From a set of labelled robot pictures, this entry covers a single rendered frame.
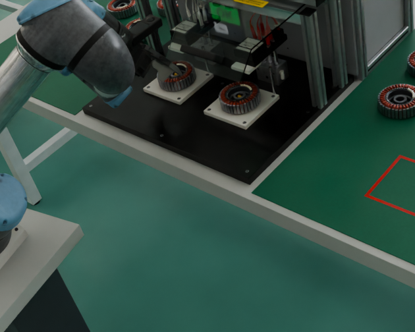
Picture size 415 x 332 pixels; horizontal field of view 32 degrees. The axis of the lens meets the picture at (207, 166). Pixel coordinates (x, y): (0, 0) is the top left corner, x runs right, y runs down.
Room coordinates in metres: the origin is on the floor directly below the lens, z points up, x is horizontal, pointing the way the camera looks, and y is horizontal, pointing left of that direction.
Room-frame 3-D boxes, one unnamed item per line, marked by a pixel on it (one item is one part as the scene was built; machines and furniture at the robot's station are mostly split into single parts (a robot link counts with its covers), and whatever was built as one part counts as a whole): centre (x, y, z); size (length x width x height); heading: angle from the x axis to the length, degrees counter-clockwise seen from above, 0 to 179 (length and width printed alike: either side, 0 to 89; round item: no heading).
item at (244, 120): (1.58, -0.13, 0.78); 0.15 x 0.15 x 0.01; 39
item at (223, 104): (1.58, -0.13, 0.80); 0.11 x 0.11 x 0.04
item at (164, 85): (1.77, 0.02, 0.80); 0.11 x 0.11 x 0.04
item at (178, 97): (1.77, 0.02, 0.78); 0.15 x 0.15 x 0.01; 39
